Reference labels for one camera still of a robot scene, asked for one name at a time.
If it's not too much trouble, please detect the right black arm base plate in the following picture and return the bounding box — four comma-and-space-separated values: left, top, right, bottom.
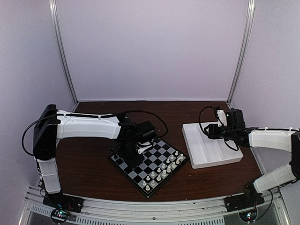
224, 184, 265, 212

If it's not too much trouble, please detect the aluminium frame post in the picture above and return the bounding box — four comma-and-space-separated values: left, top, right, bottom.
49, 0, 79, 105
226, 0, 256, 105

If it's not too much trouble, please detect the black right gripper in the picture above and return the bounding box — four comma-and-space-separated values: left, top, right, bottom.
204, 124, 236, 141

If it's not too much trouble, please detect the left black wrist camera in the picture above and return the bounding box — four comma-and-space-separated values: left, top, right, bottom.
135, 121, 156, 143

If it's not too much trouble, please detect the front aluminium rail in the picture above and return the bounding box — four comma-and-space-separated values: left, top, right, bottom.
16, 185, 291, 225

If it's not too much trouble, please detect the left aluminium frame post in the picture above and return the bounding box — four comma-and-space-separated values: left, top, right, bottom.
49, 0, 79, 105

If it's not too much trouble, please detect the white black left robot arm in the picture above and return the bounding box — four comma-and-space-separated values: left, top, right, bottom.
21, 104, 154, 208

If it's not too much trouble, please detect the right aluminium frame post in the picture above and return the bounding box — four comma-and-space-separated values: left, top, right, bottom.
226, 0, 256, 105

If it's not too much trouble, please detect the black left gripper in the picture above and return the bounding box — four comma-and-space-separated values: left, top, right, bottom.
117, 141, 145, 169

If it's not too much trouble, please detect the white plastic divided tray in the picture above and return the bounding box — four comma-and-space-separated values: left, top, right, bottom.
182, 123, 243, 169

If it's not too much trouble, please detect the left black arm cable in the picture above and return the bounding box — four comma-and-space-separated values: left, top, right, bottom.
98, 110, 169, 139

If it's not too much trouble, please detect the white chess piece row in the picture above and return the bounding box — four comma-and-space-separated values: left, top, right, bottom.
137, 151, 187, 193

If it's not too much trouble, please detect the black white chessboard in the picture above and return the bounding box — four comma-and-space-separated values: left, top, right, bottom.
108, 138, 189, 199

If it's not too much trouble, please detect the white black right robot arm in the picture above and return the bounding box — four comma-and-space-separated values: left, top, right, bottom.
200, 106, 300, 207

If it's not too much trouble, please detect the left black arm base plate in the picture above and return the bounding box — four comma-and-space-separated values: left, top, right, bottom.
43, 188, 84, 213

